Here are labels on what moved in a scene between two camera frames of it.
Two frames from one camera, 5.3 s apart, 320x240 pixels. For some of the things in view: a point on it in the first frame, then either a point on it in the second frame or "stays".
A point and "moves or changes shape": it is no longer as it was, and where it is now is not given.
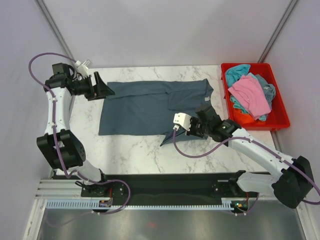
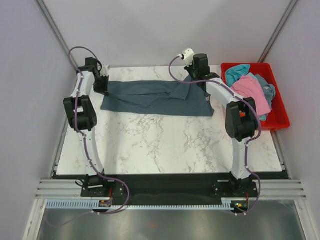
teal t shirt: x=234 y=73 stays
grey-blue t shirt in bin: x=269 y=89 stays
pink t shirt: x=250 y=90 stays
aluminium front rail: x=54 y=189 stays
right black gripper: x=193 y=119 to x=189 y=70
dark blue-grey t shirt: x=145 y=108 moves or changes shape
